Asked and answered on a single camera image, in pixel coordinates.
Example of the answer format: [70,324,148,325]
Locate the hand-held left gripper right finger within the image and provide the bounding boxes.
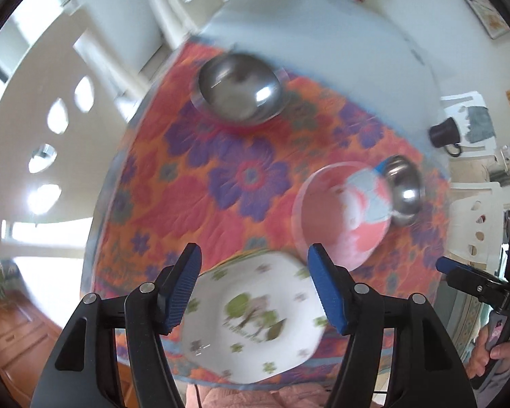
[307,243,479,408]

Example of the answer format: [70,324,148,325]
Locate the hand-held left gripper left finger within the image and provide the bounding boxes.
[30,242,203,408]

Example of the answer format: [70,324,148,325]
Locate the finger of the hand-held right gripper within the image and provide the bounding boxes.
[435,257,507,307]

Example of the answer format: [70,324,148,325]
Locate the white plate with green print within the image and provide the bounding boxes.
[180,251,329,386]

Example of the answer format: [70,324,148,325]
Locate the person's right hand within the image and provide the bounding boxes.
[467,340,510,380]

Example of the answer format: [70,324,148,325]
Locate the white plastic chair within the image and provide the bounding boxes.
[449,182,506,269]

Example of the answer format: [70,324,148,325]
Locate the pink cartoon print bowl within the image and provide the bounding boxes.
[292,160,394,271]

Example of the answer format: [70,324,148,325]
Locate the small steel bowl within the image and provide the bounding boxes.
[379,155,424,227]

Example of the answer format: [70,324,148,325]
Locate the orange floral tablecloth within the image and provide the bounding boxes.
[83,36,452,392]

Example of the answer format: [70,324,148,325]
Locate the pink quilted clothing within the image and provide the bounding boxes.
[186,385,329,408]

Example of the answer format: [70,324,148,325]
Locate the grey cloth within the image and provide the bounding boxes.
[464,105,495,144]

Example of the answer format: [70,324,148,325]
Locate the black mug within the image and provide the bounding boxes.
[428,116,463,157]

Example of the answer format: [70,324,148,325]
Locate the large steel bowl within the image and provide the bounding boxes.
[190,52,290,127]

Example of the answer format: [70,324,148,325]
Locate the framed wall picture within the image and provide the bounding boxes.
[462,0,510,40]

